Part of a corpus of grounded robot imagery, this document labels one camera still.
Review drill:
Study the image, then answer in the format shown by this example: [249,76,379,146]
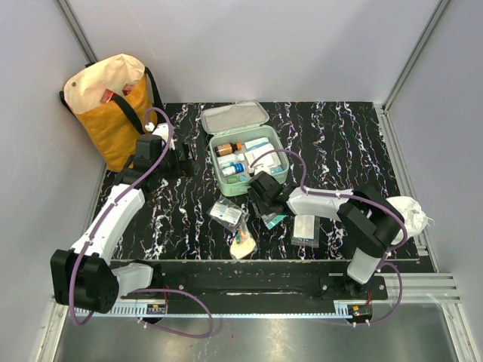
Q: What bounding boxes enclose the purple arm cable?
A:
[248,149,408,326]
[69,106,214,337]

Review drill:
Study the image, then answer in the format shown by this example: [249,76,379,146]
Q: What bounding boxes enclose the white crumpled cloth bag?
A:
[386,196,435,241]

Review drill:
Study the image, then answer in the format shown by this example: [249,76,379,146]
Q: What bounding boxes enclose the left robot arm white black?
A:
[50,123,197,314]

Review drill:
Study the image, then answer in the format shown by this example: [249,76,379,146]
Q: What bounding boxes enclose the orange tote bag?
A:
[59,54,164,173]

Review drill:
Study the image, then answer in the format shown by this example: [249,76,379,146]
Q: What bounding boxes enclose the brown bottle orange cap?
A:
[214,143,242,157]

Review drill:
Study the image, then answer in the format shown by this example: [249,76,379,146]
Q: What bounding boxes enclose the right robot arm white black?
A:
[248,171,408,299]

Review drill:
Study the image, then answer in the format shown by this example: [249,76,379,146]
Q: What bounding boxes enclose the white pill bottle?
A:
[217,153,245,169]

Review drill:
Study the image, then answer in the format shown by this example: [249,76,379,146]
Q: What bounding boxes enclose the white gauze pad packet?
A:
[245,148,281,173]

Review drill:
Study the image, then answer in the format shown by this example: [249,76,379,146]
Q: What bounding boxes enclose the small green box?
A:
[226,176,238,184]

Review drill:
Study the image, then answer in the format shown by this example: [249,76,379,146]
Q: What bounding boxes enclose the clear bag yellow items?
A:
[229,222,257,259]

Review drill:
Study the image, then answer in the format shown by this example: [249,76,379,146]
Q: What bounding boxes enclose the clear bag white pads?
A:
[291,215,320,248]

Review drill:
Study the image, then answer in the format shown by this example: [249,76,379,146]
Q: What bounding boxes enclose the clear bag white leaflets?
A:
[208,198,248,232]

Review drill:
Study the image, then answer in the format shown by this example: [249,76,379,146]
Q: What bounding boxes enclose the mint green medicine case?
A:
[202,102,289,197]

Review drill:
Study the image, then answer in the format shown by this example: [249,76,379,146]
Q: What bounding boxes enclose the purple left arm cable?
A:
[69,106,214,337]

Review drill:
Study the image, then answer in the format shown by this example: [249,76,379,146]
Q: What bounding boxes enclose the teal plaster packet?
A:
[261,213,286,230]

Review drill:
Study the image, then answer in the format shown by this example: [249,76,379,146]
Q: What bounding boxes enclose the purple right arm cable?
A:
[248,149,408,326]

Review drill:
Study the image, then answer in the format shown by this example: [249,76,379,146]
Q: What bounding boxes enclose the blue mask packet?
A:
[248,140,283,174]

